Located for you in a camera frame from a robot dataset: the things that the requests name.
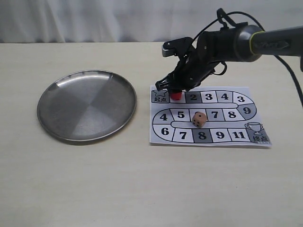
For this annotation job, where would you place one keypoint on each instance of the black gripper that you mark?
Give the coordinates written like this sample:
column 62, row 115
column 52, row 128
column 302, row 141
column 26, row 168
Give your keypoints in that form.
column 211, row 49

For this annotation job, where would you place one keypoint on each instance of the red cylinder game piece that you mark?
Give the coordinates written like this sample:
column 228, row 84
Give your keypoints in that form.
column 176, row 96

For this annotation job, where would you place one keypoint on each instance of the wooden die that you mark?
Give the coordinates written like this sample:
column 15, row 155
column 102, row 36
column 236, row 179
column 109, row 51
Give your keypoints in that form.
column 199, row 119

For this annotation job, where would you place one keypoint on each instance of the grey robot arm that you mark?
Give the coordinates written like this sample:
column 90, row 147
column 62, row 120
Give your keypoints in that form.
column 239, row 44

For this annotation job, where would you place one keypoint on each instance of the printed paper game board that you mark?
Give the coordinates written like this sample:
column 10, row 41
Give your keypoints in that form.
column 232, row 118

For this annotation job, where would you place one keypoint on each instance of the round stainless steel plate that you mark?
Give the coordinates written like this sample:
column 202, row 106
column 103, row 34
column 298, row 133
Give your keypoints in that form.
column 86, row 106

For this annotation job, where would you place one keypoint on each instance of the white backdrop curtain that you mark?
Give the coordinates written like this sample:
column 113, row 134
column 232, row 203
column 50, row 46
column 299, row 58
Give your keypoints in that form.
column 47, row 21

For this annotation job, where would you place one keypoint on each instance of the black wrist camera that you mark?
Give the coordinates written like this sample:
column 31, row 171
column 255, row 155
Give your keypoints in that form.
column 178, row 47

